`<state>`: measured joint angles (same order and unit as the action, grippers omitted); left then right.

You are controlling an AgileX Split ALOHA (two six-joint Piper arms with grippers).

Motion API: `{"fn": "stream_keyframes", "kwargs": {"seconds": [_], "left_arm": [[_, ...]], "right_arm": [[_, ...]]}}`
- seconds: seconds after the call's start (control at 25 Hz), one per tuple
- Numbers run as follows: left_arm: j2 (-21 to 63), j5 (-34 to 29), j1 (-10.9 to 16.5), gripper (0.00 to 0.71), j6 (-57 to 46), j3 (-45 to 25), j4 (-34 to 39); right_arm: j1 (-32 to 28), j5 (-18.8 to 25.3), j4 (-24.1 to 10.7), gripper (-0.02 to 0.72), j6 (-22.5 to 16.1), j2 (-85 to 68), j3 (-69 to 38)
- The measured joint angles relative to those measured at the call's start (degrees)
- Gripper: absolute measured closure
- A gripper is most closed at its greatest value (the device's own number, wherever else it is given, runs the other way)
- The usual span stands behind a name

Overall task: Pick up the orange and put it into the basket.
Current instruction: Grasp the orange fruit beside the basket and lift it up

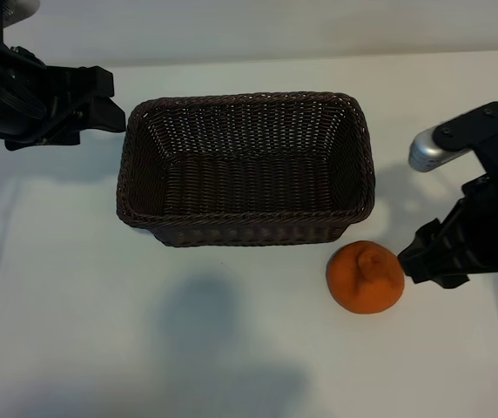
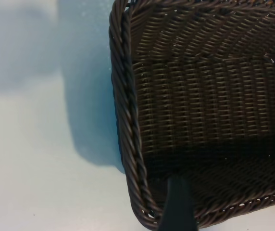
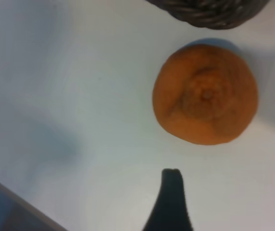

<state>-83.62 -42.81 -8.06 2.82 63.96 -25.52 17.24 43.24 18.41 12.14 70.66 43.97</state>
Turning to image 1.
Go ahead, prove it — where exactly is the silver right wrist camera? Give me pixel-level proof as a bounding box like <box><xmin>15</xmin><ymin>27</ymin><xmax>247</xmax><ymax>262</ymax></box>
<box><xmin>407</xmin><ymin>101</ymin><xmax>498</xmax><ymax>174</ymax></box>

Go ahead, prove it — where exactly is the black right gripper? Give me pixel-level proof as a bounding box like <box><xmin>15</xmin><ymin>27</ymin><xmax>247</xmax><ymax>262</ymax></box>
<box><xmin>399</xmin><ymin>165</ymin><xmax>498</xmax><ymax>291</ymax></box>

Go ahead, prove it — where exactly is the dark brown wicker basket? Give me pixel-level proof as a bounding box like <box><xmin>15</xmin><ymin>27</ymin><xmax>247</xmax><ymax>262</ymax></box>
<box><xmin>116</xmin><ymin>91</ymin><xmax>376</xmax><ymax>248</ymax></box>

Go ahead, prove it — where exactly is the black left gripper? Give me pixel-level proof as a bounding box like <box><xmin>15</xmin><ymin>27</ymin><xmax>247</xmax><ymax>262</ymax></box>
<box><xmin>0</xmin><ymin>45</ymin><xmax>127</xmax><ymax>152</ymax></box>

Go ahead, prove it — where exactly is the orange fruit with stem bump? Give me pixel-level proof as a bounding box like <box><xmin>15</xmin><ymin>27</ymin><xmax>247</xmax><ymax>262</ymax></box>
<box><xmin>326</xmin><ymin>240</ymin><xmax>406</xmax><ymax>314</ymax></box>

